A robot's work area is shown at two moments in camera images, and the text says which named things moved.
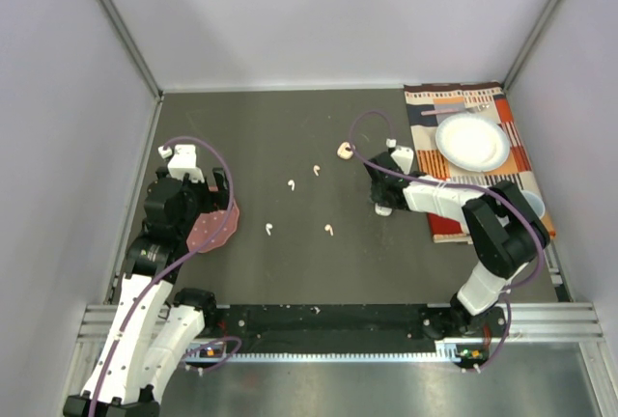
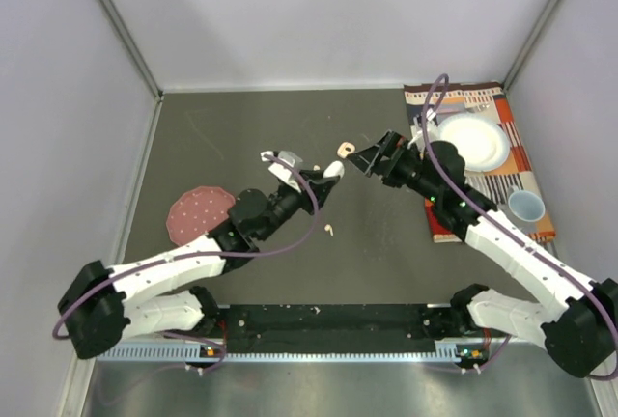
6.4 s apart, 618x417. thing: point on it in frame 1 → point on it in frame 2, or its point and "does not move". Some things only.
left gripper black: x=213 y=200 → x=322 y=189
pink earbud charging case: x=344 y=153 does not move
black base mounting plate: x=338 y=328 does not move
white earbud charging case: x=382 y=210 → x=334 y=169
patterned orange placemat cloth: x=430 y=106 does not move
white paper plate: x=471 y=142 does not move
